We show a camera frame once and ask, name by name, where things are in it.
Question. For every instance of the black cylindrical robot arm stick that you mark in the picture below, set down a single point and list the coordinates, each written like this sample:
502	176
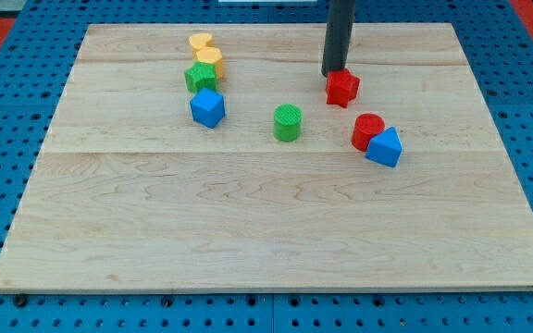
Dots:
338	35

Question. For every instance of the blue cube block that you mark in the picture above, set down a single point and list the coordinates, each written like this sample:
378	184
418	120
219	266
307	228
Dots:
208	107

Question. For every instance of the yellow cylinder block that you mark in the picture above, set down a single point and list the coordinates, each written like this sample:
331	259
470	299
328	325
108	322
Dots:
199	41

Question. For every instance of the light wooden board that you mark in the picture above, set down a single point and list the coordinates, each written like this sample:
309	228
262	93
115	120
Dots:
129	195

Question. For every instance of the green cylinder block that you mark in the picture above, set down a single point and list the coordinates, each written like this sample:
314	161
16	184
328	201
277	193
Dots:
287	122

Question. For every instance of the red star block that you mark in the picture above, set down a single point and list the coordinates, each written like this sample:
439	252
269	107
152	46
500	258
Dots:
341	87

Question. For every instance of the yellow hexagon block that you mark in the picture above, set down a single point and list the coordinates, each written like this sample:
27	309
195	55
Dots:
212	55

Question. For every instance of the red cylinder block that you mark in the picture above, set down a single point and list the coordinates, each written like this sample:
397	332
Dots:
366	126

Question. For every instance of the green star block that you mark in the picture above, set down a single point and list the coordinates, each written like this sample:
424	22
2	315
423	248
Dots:
200	75

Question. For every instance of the blue triangle block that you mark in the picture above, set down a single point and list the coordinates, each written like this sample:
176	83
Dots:
385	148

